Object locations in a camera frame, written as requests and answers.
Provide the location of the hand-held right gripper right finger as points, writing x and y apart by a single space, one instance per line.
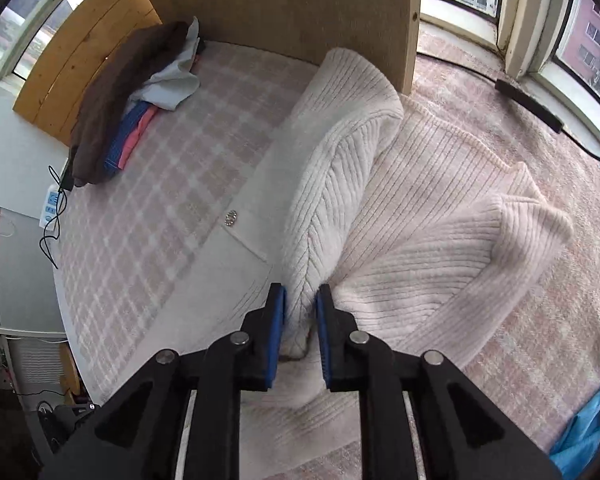
324 340

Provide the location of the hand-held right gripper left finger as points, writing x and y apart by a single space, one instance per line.
277 340

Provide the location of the cream knitted sweater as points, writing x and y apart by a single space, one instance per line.
420 220

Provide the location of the pink plaid blanket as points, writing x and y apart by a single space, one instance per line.
140 200

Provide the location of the black stand base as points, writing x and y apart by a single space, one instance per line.
65 417

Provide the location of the pink folded garment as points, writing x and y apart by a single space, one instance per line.
139 135

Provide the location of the blue folded garment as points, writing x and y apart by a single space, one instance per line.
122 140

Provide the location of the white power strip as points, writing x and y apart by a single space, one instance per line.
50 207

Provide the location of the light blue garment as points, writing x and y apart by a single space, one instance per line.
582 430

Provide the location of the white cloth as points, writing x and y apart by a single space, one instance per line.
172 85

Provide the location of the brown garment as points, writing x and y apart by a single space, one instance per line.
115 95

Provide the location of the black power strip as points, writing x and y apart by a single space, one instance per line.
530 104

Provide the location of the brown fibreboard panel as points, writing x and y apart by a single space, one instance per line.
280 5

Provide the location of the wooden plank board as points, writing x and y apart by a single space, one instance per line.
90 40

